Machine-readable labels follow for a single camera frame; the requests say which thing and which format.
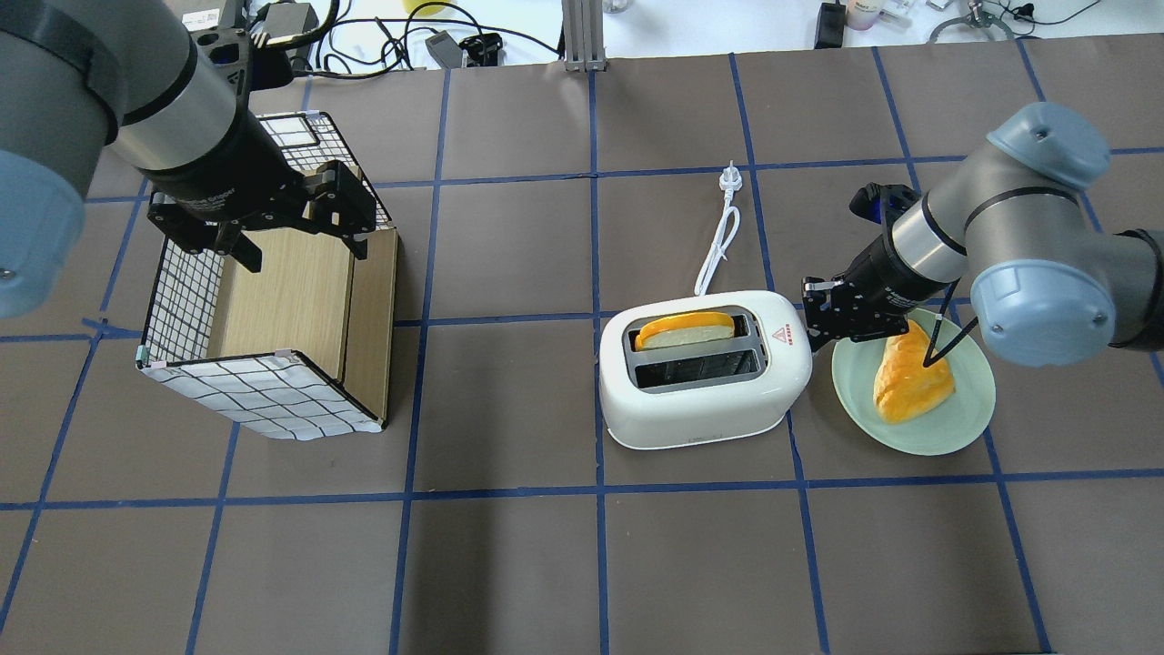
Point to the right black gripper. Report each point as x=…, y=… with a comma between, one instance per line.
x=875, y=265

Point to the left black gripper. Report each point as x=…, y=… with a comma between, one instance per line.
x=238, y=175

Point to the white two-slot toaster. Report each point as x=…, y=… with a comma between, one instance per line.
x=705, y=392

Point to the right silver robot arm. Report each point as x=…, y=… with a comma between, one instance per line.
x=1046, y=288

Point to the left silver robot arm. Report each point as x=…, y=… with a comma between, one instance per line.
x=82, y=75

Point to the yellow bread slice in toaster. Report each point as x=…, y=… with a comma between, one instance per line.
x=680, y=330

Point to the pale green round plate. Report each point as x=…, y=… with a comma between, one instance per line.
x=945, y=429

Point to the golden triangular bread pastry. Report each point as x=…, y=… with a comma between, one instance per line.
x=904, y=388

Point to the black power adapter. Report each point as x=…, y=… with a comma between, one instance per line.
x=830, y=26

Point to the white round container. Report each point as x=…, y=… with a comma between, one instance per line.
x=863, y=14

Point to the aluminium frame post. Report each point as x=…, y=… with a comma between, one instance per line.
x=582, y=29

